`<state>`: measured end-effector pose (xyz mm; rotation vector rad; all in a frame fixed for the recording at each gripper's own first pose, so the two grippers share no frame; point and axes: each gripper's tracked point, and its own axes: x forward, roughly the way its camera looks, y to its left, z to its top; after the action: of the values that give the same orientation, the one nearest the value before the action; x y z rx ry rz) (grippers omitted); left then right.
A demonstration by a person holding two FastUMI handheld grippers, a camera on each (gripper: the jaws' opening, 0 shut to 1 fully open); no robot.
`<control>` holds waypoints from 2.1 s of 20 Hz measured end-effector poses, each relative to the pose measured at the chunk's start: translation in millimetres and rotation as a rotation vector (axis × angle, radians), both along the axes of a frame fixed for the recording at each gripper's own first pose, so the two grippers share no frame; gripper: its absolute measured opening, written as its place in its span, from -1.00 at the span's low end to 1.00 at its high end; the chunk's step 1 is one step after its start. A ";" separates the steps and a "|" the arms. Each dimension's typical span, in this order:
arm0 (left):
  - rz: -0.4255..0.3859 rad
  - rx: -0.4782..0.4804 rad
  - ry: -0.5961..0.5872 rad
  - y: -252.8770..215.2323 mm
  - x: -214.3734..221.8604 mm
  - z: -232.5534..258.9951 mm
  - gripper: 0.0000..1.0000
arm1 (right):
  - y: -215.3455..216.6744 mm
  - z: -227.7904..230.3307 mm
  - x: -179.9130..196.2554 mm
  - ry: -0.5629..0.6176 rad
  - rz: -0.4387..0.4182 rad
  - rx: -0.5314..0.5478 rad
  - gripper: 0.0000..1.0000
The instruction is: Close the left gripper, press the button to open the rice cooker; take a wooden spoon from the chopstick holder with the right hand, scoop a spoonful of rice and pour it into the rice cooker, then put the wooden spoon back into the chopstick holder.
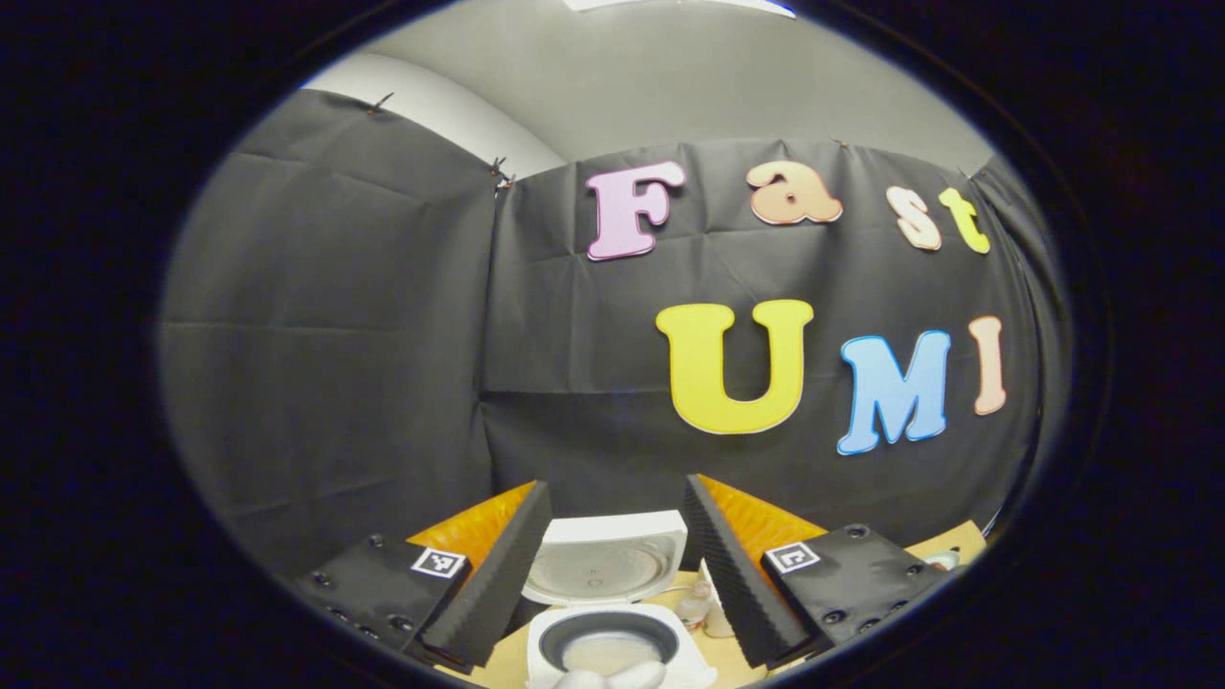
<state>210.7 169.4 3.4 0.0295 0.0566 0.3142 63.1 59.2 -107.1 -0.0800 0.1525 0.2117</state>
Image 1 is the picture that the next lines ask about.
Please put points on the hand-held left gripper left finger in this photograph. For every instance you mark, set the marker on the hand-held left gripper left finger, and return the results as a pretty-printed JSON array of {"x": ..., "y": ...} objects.
[{"x": 483, "y": 593}]

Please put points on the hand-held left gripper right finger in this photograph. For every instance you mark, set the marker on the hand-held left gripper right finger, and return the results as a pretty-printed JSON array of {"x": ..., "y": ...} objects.
[{"x": 742, "y": 584}]

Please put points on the white rice cooker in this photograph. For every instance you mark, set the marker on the white rice cooker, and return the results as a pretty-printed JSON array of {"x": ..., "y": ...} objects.
[{"x": 603, "y": 536}]

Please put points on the white rice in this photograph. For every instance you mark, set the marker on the white rice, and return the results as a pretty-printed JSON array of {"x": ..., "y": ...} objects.
[{"x": 608, "y": 651}]

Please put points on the black backdrop cloth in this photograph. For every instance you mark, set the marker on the black backdrop cloth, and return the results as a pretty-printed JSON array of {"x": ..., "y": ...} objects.
[{"x": 335, "y": 383}]

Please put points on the ceiling light panel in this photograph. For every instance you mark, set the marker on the ceiling light panel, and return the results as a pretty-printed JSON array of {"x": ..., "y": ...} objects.
[{"x": 679, "y": 5}]

